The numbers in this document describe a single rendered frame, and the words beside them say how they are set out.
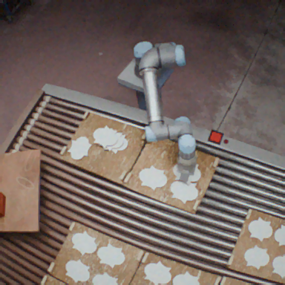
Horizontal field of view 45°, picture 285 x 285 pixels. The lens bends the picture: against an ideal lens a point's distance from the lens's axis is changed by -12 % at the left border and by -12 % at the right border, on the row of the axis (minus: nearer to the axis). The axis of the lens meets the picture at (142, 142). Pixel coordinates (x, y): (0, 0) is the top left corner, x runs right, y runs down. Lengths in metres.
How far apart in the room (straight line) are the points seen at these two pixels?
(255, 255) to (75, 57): 2.97
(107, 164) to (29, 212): 0.54
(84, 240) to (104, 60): 2.40
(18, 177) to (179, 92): 1.96
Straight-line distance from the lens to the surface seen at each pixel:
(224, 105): 3.47
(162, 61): 1.91
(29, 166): 2.11
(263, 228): 1.93
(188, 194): 1.97
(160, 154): 2.09
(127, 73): 2.50
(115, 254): 1.88
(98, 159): 2.12
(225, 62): 3.84
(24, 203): 2.02
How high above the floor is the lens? 2.74
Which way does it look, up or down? 57 degrees down
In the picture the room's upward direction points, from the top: 11 degrees counter-clockwise
